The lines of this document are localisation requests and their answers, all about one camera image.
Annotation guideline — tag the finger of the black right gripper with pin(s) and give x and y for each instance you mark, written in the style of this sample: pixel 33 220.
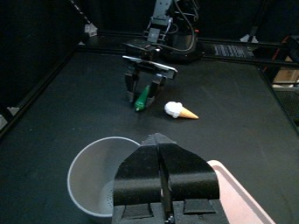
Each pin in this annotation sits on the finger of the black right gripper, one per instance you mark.
pixel 157 87
pixel 131 84

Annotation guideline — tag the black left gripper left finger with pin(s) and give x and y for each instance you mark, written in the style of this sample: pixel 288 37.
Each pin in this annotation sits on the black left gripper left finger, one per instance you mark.
pixel 137 175

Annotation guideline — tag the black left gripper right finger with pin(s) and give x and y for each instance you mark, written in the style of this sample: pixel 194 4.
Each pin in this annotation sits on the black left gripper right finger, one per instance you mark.
pixel 192 175

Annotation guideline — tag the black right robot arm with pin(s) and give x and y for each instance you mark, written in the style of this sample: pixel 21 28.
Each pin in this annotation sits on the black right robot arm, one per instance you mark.
pixel 172 26

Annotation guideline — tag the grey bowl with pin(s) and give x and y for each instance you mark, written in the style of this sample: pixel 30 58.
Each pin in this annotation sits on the grey bowl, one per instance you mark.
pixel 91 175

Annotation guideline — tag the toy ice cream cone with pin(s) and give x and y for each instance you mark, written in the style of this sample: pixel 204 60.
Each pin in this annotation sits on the toy ice cream cone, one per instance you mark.
pixel 177 110

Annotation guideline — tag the pink plate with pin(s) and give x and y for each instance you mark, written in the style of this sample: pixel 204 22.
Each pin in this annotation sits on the pink plate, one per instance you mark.
pixel 244 201

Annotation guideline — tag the black ribbed vent panel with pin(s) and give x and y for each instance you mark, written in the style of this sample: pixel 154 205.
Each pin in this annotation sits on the black ribbed vent panel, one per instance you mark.
pixel 233 50

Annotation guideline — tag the cardboard box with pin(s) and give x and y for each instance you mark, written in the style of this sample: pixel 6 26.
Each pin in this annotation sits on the cardboard box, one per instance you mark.
pixel 286 74

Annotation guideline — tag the white corner bracket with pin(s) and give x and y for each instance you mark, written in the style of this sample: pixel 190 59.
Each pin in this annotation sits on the white corner bracket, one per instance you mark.
pixel 91 30
pixel 9 115
pixel 249 38

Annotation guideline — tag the black aluminium frame rail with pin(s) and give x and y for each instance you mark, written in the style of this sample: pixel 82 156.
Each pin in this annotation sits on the black aluminium frame rail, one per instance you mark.
pixel 35 90

